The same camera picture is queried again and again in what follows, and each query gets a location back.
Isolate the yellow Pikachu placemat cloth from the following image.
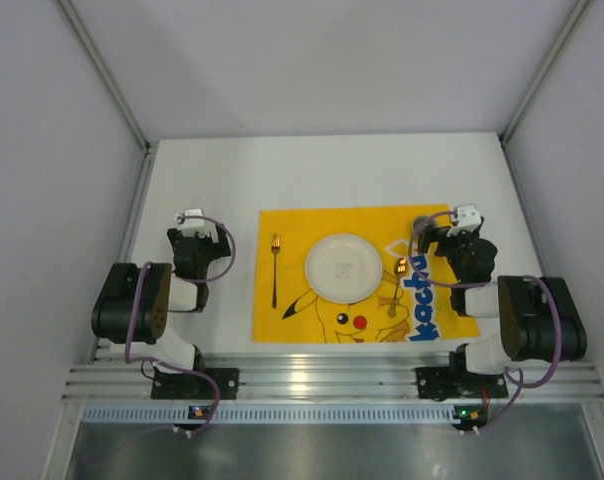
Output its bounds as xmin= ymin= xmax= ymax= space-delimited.
xmin=253 ymin=205 xmax=481 ymax=346

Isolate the copper fork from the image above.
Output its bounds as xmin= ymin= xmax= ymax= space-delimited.
xmin=270 ymin=233 xmax=281 ymax=309

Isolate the right aluminium frame post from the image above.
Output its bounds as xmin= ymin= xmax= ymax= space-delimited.
xmin=499 ymin=0 xmax=596 ymax=144

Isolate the left aluminium frame post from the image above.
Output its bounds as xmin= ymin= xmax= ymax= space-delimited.
xmin=56 ymin=0 xmax=153 ymax=151

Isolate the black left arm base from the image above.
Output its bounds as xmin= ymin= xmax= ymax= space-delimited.
xmin=151 ymin=367 xmax=240 ymax=400

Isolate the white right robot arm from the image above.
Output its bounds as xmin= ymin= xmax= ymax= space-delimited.
xmin=411 ymin=214 xmax=587 ymax=388

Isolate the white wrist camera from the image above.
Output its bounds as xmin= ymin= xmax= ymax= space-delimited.
xmin=175 ymin=209 xmax=215 ymax=238
xmin=450 ymin=204 xmax=482 ymax=227

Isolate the white round plate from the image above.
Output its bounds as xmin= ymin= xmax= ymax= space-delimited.
xmin=304 ymin=233 xmax=383 ymax=304

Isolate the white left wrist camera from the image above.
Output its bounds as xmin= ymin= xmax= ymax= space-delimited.
xmin=175 ymin=209 xmax=215 ymax=238

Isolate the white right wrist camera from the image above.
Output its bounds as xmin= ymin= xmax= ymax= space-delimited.
xmin=450 ymin=204 xmax=482 ymax=227

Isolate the aluminium frame post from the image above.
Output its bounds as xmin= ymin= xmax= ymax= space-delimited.
xmin=499 ymin=0 xmax=596 ymax=144
xmin=56 ymin=0 xmax=153 ymax=151

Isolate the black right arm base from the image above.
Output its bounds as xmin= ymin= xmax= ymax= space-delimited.
xmin=415 ymin=344 xmax=508 ymax=402

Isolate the gold spoon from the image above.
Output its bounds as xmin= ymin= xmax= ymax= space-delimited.
xmin=387 ymin=257 xmax=408 ymax=318

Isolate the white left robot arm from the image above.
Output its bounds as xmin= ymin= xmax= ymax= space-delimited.
xmin=91 ymin=224 xmax=235 ymax=374

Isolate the white slotted cable duct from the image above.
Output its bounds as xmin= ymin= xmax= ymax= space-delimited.
xmin=81 ymin=402 xmax=488 ymax=426

